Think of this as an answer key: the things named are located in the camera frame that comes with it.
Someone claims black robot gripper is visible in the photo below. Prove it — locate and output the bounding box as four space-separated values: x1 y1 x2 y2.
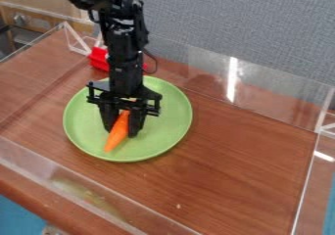
85 50 164 139

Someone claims orange toy carrot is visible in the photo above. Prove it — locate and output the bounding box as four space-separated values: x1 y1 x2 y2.
103 111 130 153

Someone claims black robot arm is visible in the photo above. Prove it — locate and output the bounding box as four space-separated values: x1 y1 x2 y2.
68 0 163 137

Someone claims green round plate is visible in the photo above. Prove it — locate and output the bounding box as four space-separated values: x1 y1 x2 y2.
63 75 192 163

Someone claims red plastic block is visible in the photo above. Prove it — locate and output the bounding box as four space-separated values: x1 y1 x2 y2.
89 47 108 71

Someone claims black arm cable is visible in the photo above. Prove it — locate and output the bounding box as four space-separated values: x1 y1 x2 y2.
140 48 160 74

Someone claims clear acrylic enclosure wall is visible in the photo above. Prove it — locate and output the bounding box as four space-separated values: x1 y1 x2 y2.
0 25 335 235

